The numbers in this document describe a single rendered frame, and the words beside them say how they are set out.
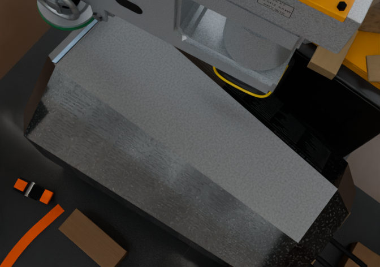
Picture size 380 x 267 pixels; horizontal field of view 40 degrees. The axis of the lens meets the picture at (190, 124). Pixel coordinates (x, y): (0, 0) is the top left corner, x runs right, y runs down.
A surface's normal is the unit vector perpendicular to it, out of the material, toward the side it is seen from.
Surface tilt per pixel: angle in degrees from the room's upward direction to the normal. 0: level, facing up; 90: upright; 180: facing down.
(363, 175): 0
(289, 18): 90
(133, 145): 45
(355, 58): 0
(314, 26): 90
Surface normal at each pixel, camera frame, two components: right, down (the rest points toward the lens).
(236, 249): -0.38, 0.34
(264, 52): -0.14, 0.95
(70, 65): 0.05, -0.28
